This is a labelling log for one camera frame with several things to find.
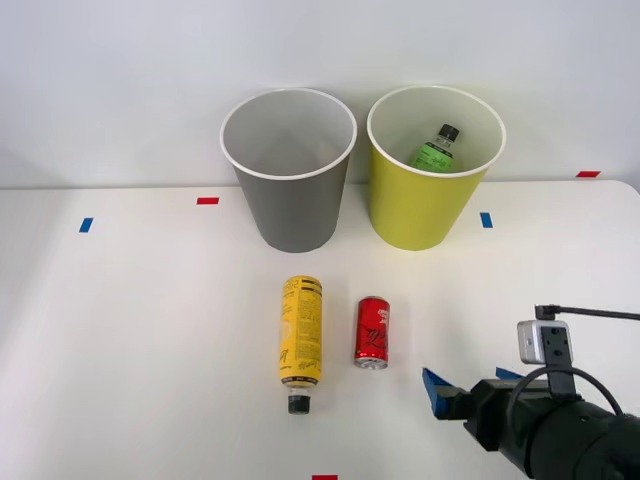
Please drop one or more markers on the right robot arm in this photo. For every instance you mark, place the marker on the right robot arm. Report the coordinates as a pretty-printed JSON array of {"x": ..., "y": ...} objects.
[{"x": 590, "y": 440}]

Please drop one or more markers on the yellow plastic bottle black cap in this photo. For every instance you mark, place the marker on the yellow plastic bottle black cap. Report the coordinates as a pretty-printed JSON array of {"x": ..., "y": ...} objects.
[{"x": 300, "y": 330}]

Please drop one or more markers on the grey plastic waste bin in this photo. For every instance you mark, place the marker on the grey plastic waste bin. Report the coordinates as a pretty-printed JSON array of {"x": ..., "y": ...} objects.
[{"x": 295, "y": 215}]

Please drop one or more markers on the red drink can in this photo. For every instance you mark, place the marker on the red drink can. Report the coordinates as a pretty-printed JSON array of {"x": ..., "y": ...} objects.
[{"x": 372, "y": 332}]

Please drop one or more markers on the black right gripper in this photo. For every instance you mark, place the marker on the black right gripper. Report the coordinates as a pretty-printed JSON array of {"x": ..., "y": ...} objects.
[{"x": 492, "y": 410}]

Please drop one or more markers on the yellow-green plastic waste bin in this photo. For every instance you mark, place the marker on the yellow-green plastic waste bin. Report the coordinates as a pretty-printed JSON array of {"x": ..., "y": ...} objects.
[{"x": 415, "y": 210}]

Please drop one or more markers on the green label plastic bottle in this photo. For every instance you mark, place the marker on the green label plastic bottle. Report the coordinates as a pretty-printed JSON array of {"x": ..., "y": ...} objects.
[{"x": 434, "y": 157}]

